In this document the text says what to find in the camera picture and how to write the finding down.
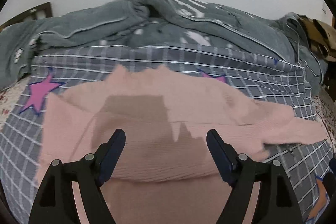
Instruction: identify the pink knit sweater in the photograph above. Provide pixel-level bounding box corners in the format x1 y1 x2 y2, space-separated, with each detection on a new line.
35 65 326 223

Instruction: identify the dark wooden headboard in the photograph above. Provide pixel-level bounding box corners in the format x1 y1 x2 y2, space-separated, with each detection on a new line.
1 2 53 31

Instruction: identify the grey-green fleece blanket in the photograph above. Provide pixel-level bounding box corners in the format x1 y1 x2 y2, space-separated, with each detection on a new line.
1 0 327 90

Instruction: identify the grey checked star blanket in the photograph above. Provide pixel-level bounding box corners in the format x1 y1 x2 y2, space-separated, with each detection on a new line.
1 45 318 223

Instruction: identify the floral bed sheet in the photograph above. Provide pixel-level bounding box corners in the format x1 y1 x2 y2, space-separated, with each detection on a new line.
0 76 30 130

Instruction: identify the brown clothes pile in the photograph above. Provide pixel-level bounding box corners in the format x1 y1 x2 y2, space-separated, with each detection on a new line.
299 15 336 62

